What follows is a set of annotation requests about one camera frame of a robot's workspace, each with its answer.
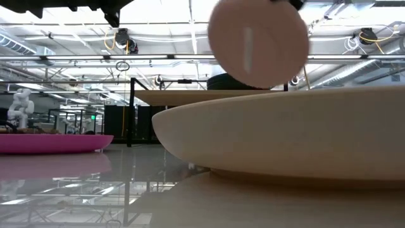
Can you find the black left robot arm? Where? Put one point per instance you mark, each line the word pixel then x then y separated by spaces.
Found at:
pixel 38 4

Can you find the magenta plate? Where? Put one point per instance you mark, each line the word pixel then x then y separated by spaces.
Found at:
pixel 53 143

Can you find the dark grey plate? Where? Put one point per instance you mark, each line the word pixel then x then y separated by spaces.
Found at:
pixel 221 86

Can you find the salmon pink plate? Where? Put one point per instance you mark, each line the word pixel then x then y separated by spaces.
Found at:
pixel 257 41

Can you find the black partition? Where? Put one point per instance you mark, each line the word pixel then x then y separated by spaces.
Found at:
pixel 115 122

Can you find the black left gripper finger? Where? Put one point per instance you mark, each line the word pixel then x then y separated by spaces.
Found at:
pixel 112 18

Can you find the teal plate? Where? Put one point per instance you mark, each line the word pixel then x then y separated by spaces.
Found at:
pixel 221 77

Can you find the white robot figure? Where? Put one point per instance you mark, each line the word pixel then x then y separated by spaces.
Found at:
pixel 20 107

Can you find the beige plate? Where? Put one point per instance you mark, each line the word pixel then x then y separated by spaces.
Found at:
pixel 284 136

